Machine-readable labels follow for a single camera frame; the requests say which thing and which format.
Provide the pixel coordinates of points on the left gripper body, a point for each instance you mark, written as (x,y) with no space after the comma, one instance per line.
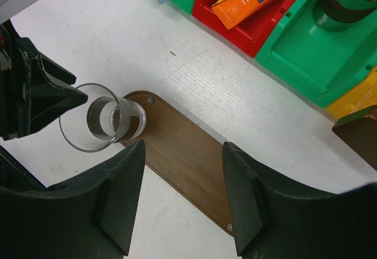
(11,88)

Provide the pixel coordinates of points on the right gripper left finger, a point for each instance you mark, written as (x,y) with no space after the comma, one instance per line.
(90,215)

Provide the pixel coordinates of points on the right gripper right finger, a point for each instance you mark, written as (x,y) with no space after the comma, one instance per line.
(274,216)

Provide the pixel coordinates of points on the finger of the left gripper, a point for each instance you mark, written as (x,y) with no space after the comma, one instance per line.
(45,90)

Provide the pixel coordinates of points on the clear plastic cup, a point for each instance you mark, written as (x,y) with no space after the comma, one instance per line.
(103,120)

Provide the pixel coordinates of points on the dark tinted cup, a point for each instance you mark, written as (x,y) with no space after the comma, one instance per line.
(337,15)

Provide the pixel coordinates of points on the brown wooden oval tray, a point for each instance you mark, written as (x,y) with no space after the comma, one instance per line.
(185,156)

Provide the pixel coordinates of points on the yellow bin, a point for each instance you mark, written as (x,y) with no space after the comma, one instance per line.
(359,97)

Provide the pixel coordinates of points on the middle green bin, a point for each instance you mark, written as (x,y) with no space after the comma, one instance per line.
(321,65)

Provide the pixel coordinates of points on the red bin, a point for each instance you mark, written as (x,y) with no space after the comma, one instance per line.
(249,35)

